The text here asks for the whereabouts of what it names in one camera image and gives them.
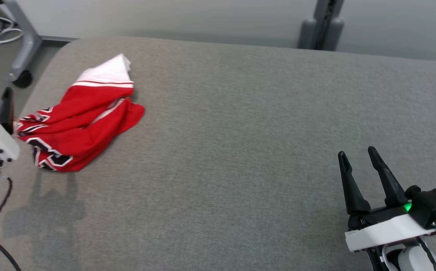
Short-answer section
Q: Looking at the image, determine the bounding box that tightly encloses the thin black left arm wire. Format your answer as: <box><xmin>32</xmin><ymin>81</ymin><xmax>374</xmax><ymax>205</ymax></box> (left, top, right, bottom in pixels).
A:
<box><xmin>0</xmin><ymin>177</ymin><xmax>13</xmax><ymax>225</ymax></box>

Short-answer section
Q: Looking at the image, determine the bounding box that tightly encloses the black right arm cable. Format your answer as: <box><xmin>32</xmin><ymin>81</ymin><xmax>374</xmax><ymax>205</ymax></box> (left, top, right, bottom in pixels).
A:
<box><xmin>416</xmin><ymin>236</ymin><xmax>436</xmax><ymax>271</ymax></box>

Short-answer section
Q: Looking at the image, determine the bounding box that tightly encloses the grey metal cart frame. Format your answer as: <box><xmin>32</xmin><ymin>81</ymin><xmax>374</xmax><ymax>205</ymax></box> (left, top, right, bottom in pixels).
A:
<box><xmin>0</xmin><ymin>0</ymin><xmax>43</xmax><ymax>81</ymax></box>

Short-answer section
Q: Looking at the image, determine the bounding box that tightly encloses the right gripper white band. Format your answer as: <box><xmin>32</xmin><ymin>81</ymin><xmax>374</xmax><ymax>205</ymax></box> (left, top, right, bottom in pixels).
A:
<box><xmin>337</xmin><ymin>146</ymin><xmax>436</xmax><ymax>252</ymax></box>

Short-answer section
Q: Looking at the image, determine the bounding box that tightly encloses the red white basketball jersey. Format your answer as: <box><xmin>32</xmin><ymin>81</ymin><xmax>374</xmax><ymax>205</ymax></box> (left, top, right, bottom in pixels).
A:
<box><xmin>15</xmin><ymin>53</ymin><xmax>145</xmax><ymax>173</ymax></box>

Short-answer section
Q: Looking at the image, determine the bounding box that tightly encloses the grey cylinder bumper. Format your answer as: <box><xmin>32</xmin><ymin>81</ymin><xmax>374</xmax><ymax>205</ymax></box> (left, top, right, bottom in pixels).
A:
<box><xmin>298</xmin><ymin>18</ymin><xmax>317</xmax><ymax>49</ymax></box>
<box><xmin>326</xmin><ymin>18</ymin><xmax>345</xmax><ymax>52</ymax></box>

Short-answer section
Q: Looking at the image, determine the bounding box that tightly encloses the black caster wheel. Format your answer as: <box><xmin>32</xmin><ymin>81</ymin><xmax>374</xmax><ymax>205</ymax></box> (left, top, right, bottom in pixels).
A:
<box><xmin>13</xmin><ymin>70</ymin><xmax>34</xmax><ymax>89</ymax></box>

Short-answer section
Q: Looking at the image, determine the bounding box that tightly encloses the grey metal post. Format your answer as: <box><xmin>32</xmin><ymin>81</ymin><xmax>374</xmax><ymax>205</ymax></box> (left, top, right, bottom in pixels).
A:
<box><xmin>313</xmin><ymin>0</ymin><xmax>345</xmax><ymax>50</ymax></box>

